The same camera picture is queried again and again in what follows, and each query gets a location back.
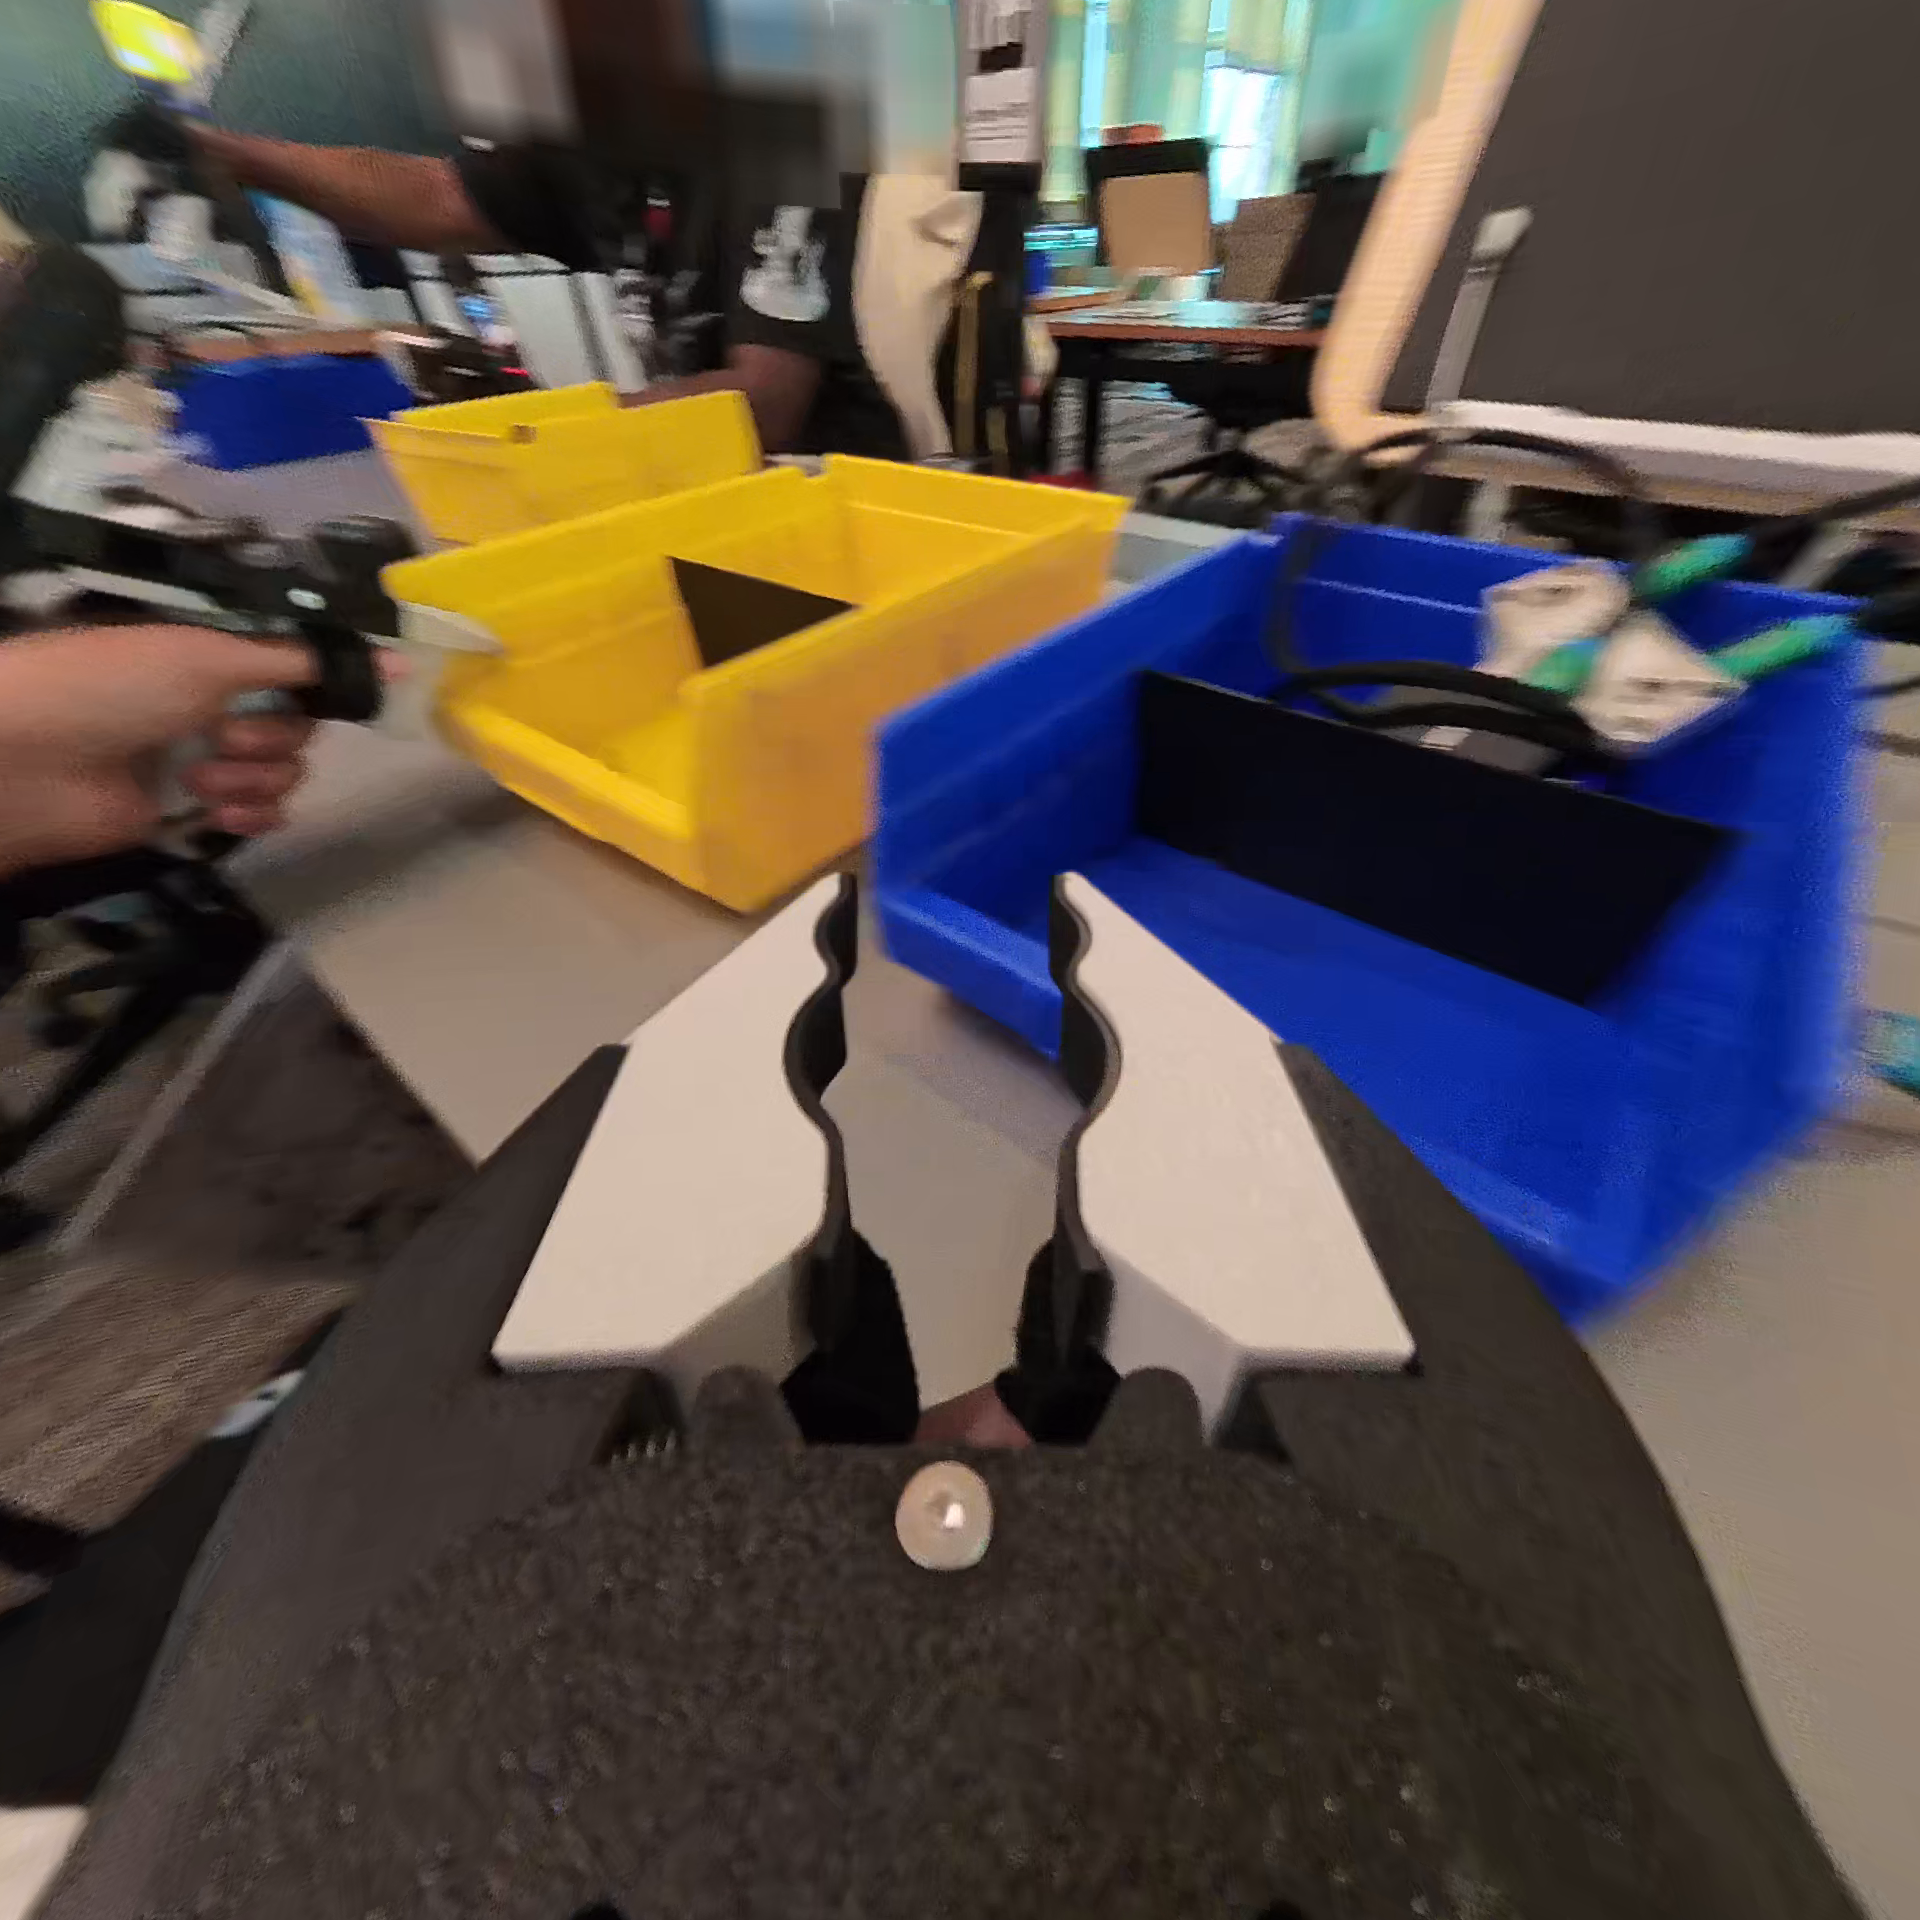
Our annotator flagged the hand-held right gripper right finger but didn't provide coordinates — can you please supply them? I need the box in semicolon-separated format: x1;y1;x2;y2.
997;874;1421;1447

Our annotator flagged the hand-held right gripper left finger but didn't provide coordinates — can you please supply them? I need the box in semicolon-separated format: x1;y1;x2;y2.
493;874;921;1447

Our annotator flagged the blue plastic bin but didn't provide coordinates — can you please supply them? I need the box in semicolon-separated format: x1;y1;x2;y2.
874;518;1867;1327

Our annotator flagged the yellow plastic bin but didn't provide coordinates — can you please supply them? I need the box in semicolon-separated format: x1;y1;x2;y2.
384;455;1133;915
367;384;767;548

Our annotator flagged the silver hdmi hub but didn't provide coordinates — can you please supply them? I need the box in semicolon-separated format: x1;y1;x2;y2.
1477;564;1638;677
1576;615;1750;745

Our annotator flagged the person's left hand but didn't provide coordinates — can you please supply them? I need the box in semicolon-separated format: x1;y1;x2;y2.
0;622;323;884

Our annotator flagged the small blue bin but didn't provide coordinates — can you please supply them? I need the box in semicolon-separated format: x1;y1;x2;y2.
167;351;414;474

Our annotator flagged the black bin divider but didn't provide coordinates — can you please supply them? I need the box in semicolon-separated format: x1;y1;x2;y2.
1134;671;1741;1007
667;558;860;669

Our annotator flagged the wooden background table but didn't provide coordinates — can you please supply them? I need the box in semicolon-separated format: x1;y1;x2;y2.
1036;291;1338;438

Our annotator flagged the white folding stand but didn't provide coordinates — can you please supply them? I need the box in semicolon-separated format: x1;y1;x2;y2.
1427;209;1920;512

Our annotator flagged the black board with wooden rim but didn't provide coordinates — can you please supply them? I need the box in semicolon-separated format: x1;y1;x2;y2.
1313;0;1920;451

